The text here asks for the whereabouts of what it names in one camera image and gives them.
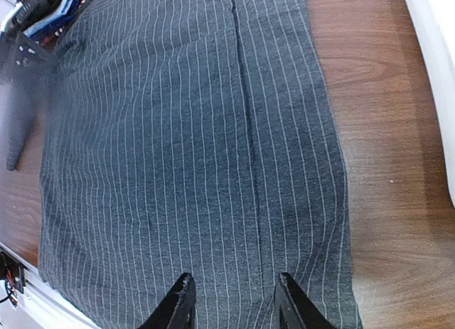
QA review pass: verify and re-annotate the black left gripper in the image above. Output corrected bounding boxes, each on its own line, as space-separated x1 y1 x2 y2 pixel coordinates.
1 32 52 171

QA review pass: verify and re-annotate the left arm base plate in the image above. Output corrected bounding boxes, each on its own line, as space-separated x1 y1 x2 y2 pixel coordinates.
1 251 26 308

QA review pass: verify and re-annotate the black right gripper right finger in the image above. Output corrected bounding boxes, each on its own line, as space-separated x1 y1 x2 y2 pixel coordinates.
274 272 335 329

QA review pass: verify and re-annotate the white plastic basin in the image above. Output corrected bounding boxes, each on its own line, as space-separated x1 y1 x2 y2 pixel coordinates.
405 0 454 200

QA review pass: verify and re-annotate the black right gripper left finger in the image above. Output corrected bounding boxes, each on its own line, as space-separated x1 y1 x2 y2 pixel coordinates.
139 272 196 329

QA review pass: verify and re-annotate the aluminium front rail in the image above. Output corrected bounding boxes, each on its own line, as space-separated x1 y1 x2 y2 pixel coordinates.
1 244 97 328

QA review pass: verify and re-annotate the dark pinstriped long sleeve shirt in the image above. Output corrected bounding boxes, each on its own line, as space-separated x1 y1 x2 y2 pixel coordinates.
38 0 362 328

